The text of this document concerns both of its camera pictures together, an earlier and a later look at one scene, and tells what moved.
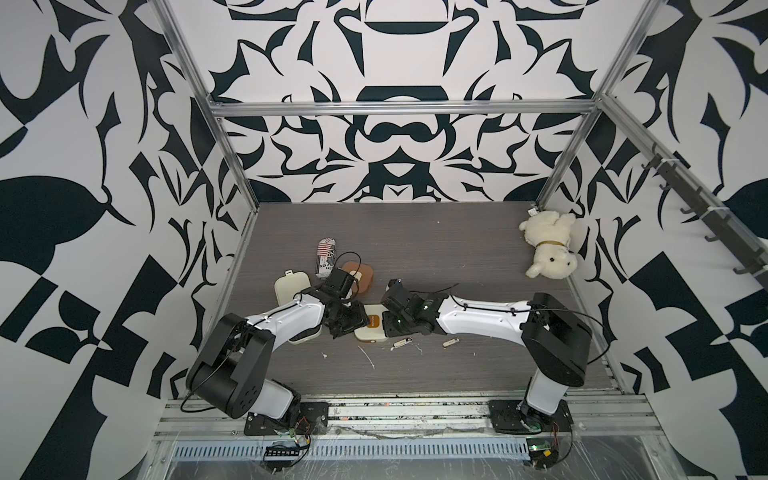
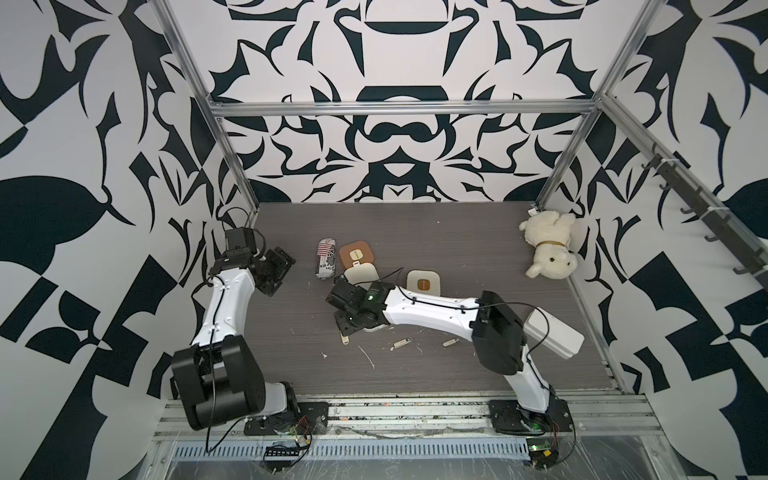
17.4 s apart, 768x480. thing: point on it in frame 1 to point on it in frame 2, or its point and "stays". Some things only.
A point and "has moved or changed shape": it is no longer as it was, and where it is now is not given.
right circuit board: (542, 453) stays
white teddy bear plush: (550, 232) stays
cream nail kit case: (286, 287) to (363, 273)
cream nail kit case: (374, 330) has moved or changed shape
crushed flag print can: (326, 256) stays
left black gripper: (359, 320) to (283, 262)
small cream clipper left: (401, 343) stays
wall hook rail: (701, 202) stays
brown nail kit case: (362, 273) to (358, 251)
